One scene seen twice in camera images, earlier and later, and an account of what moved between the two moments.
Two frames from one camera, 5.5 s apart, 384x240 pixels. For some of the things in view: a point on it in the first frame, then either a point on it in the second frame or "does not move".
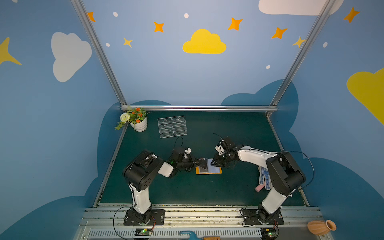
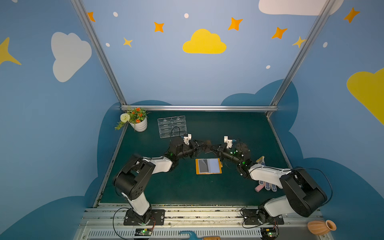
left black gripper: (195, 163) -> (193, 145)
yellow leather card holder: (209, 170) does not move
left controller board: (143, 232) does not move
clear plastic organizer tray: (172, 126) does not move
